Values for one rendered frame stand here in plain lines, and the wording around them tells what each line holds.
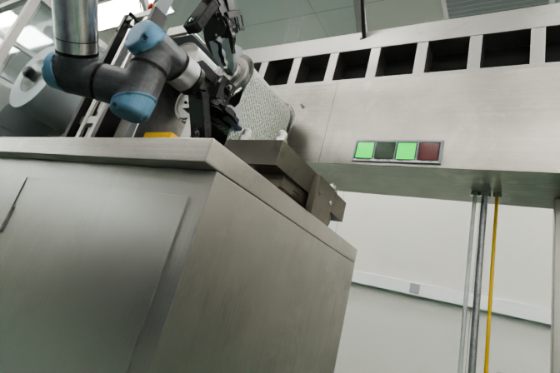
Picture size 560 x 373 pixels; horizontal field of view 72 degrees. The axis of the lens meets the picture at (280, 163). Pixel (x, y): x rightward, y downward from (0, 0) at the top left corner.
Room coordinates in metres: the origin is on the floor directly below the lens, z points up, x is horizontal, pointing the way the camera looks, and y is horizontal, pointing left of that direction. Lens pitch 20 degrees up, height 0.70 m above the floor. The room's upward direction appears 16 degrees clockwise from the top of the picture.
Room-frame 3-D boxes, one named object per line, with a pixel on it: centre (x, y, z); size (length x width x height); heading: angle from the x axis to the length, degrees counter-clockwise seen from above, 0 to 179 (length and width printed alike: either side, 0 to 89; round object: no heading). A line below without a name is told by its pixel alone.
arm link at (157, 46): (0.69, 0.30, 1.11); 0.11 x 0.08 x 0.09; 145
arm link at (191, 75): (0.76, 0.26, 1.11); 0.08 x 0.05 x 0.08; 55
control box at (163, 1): (1.29, 0.64, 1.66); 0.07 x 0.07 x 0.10; 40
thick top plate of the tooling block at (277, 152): (0.98, -0.04, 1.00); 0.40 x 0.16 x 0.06; 145
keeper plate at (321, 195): (0.94, -0.13, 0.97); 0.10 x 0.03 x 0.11; 145
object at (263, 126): (1.02, 0.08, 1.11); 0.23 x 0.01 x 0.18; 145
